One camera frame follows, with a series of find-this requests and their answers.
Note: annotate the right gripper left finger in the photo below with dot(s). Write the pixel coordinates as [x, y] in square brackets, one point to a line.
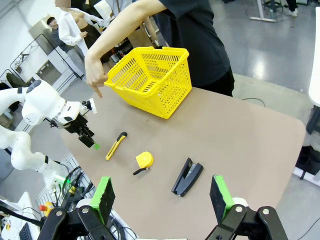
[105, 197]

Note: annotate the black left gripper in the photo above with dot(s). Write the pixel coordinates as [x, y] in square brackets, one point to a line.
[75, 125]

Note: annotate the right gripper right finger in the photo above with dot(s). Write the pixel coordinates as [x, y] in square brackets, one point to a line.
[221, 197]

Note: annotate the person's right forearm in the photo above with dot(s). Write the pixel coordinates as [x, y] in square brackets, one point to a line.
[117, 30]

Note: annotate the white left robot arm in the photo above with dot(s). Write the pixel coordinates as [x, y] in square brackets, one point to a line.
[40, 102]

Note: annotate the yellow plastic shopping basket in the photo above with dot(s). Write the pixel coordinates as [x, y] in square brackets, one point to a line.
[140, 102]

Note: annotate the person in navy t-shirt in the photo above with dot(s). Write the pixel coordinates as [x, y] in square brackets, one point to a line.
[195, 37]

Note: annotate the person's right hand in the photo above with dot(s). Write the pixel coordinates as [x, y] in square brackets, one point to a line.
[93, 72]

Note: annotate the yellow utility knife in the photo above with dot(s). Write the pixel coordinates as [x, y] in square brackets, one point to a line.
[115, 147]

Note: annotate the black stapler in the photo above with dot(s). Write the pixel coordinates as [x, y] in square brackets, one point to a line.
[187, 178]

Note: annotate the yellow tape measure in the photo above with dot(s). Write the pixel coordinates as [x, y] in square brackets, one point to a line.
[145, 160]

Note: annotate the red emergency stop button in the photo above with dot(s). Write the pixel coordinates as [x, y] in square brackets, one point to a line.
[44, 207]

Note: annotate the black keyboard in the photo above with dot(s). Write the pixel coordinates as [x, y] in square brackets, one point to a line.
[25, 231]

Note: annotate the black bag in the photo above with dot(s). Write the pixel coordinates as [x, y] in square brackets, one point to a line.
[308, 157]

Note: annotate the metal clothes rack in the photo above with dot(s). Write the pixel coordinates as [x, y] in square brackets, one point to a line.
[25, 55]

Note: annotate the man in dark grey sweater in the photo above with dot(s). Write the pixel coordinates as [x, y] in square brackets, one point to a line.
[56, 35]

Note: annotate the mannequin in open white shirt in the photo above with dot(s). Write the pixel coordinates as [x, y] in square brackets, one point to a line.
[68, 27]

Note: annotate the mannequin with brown apron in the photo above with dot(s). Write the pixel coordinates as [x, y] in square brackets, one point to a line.
[137, 37]

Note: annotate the large white table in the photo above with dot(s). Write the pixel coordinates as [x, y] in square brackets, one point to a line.
[315, 62]

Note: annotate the white T-shaped table leg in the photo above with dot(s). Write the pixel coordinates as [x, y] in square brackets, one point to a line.
[261, 12]

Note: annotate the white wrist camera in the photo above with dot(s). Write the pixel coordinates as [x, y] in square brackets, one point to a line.
[90, 106]

